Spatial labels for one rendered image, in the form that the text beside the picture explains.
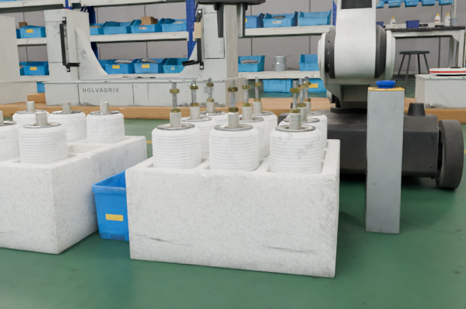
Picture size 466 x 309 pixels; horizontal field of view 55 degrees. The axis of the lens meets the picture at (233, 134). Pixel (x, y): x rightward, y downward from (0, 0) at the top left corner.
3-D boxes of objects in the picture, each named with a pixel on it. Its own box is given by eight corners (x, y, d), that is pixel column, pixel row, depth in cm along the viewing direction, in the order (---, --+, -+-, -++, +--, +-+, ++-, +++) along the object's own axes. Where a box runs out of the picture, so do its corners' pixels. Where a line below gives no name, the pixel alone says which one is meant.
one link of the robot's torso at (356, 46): (323, 89, 129) (331, -26, 150) (387, 89, 124) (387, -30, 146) (320, 55, 116) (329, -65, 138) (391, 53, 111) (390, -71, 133)
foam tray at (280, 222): (195, 199, 125) (192, 136, 122) (338, 208, 115) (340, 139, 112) (130, 259, 88) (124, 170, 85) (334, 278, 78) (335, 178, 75)
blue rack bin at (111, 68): (122, 73, 668) (121, 59, 665) (145, 73, 658) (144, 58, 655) (103, 74, 621) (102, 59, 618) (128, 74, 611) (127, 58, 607)
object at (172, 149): (152, 223, 87) (147, 131, 84) (159, 208, 97) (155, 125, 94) (202, 222, 87) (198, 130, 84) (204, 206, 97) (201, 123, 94)
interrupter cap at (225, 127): (261, 129, 86) (261, 125, 86) (233, 134, 81) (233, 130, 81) (233, 125, 92) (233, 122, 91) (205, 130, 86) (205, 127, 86)
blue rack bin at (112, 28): (120, 37, 661) (118, 22, 658) (143, 35, 651) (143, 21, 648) (101, 34, 613) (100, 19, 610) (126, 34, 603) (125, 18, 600)
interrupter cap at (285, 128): (313, 127, 87) (313, 124, 87) (318, 134, 79) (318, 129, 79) (274, 128, 87) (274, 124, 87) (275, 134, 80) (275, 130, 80)
